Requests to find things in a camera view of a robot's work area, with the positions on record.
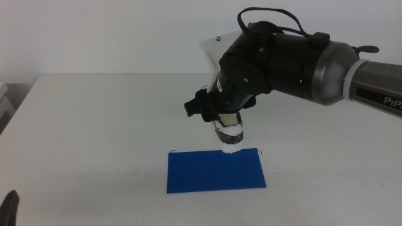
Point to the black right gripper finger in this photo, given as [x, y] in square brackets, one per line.
[208, 117]

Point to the blue rectangular mat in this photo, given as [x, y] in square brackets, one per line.
[215, 171]

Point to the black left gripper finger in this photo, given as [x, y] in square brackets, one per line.
[8, 210]

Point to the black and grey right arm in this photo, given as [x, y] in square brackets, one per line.
[329, 75]

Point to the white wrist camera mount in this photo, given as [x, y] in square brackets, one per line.
[212, 53]

